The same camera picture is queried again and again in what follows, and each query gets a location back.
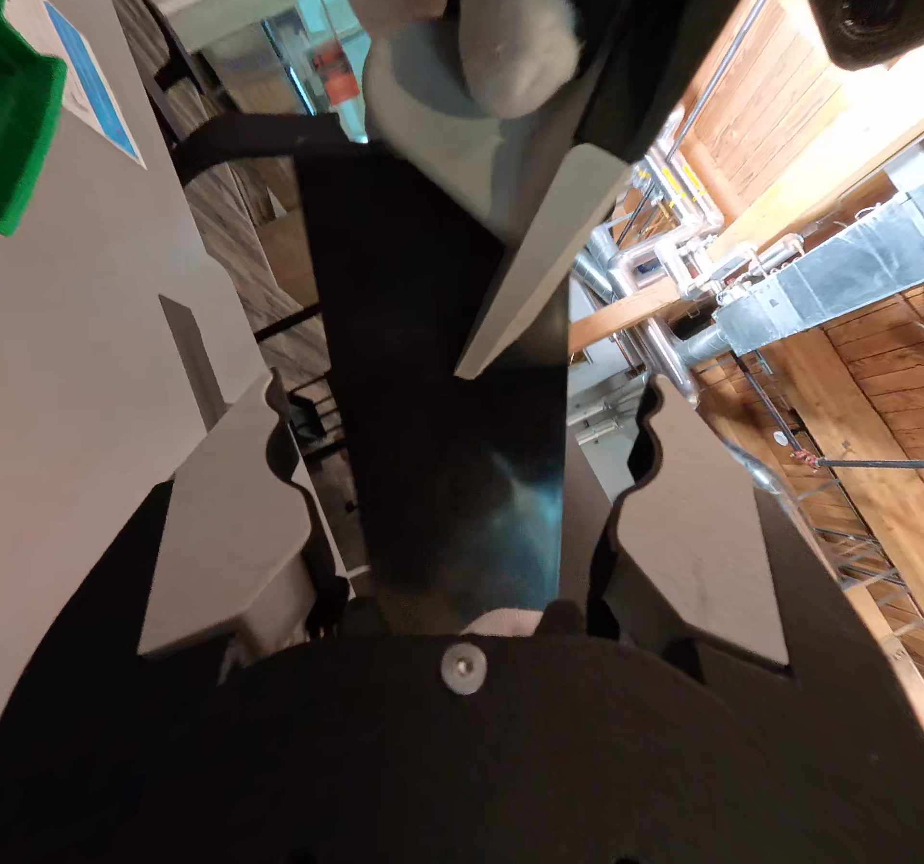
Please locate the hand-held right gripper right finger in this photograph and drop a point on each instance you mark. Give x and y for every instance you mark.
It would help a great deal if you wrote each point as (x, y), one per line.
(700, 553)

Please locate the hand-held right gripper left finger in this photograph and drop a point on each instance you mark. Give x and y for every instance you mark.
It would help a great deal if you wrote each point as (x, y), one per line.
(224, 539)

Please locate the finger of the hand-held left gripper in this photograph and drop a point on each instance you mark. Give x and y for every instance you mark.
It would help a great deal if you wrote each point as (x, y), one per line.
(548, 250)

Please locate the thin black acrylic sheet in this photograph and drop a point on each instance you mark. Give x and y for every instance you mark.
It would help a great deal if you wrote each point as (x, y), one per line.
(419, 373)

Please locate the green plastic bin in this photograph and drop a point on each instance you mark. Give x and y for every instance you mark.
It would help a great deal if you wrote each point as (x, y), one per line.
(25, 120)

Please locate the person's left hand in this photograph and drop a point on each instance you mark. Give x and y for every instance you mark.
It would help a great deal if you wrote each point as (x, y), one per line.
(512, 34)

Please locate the orange 3D printer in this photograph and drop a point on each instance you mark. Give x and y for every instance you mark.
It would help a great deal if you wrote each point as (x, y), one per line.
(339, 77)

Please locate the black office chair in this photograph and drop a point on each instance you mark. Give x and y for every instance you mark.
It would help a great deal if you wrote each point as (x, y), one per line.
(252, 138)

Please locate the printed paper sheet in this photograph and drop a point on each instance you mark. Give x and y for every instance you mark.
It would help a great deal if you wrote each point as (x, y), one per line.
(94, 91)

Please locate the spiral silver duct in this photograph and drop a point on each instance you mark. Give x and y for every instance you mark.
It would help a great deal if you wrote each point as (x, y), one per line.
(671, 358)

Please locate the galvanised rectangular duct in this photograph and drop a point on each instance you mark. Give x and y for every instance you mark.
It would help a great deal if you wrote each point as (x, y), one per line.
(830, 279)

